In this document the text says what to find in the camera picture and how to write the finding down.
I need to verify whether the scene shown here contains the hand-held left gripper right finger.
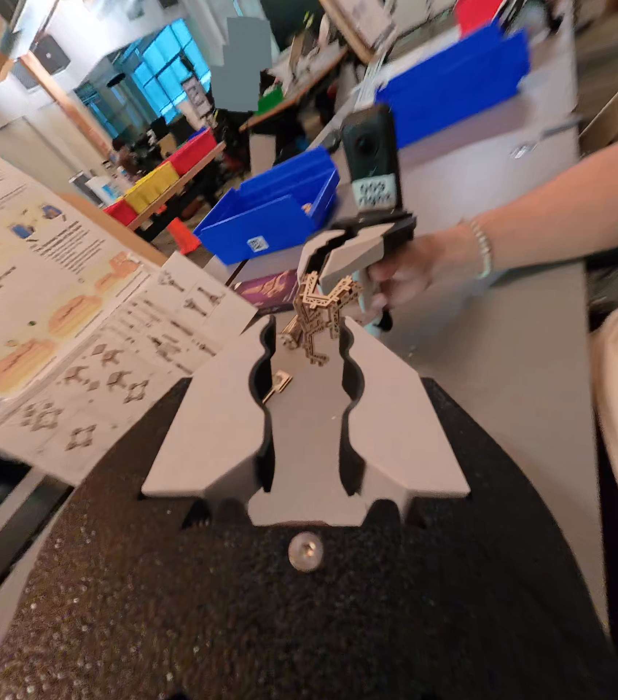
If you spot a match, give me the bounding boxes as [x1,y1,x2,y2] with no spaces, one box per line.
[339,320,472,501]

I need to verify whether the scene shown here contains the purple box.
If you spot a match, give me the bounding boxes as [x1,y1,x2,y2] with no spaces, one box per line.
[231,269,300,316]

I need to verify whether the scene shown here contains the black and white instruction sheet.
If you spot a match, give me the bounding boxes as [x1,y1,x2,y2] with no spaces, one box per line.
[0,252,259,487]

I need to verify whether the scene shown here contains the pearl bracelet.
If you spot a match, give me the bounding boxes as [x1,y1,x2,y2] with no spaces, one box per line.
[465,218,494,281]

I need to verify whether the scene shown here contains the yellow plastic bin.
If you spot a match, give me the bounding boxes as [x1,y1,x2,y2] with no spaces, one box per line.
[123,162,180,215]

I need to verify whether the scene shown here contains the black wall speaker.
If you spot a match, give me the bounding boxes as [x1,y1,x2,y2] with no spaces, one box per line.
[32,34,73,75]

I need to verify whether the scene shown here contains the orange cone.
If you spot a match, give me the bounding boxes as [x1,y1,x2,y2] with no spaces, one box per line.
[169,218,202,256]

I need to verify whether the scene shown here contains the blue plastic bin with label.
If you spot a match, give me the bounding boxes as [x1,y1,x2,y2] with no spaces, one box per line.
[193,147,341,267]

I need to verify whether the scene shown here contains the large blue plastic bin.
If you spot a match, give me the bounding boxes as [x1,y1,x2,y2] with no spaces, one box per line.
[373,22,532,149]

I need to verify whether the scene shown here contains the small wooden puzzle piece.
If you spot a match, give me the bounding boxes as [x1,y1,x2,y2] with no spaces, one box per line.
[261,370,294,406]

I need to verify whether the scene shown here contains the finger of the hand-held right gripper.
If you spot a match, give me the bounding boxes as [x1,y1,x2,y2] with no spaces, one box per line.
[319,226,396,297]
[297,229,346,292]

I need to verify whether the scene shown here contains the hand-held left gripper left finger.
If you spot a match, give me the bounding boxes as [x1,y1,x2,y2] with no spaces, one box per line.
[141,316,278,502]

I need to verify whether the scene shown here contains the person's right hand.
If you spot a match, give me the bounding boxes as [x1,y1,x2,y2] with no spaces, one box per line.
[368,223,486,315]

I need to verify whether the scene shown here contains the red plastic bin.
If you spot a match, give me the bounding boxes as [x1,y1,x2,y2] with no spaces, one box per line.
[168,127,218,177]
[103,199,138,227]

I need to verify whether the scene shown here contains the grey desk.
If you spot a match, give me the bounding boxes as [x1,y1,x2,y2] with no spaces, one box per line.
[0,16,610,630]

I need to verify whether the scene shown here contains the black and white marker poster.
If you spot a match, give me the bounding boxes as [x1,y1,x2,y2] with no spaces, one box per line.
[180,75,215,119]

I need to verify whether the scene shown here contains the large window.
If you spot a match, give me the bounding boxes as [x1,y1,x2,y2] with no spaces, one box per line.
[75,18,212,139]

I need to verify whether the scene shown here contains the wooden puzzle model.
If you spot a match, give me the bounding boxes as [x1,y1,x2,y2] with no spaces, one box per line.
[292,271,357,367]

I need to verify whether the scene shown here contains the person's right forearm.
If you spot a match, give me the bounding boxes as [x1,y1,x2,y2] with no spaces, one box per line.
[476,128,618,275]

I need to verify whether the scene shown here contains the colour instruction sheet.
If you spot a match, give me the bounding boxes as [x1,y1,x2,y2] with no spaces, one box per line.
[0,136,147,401]

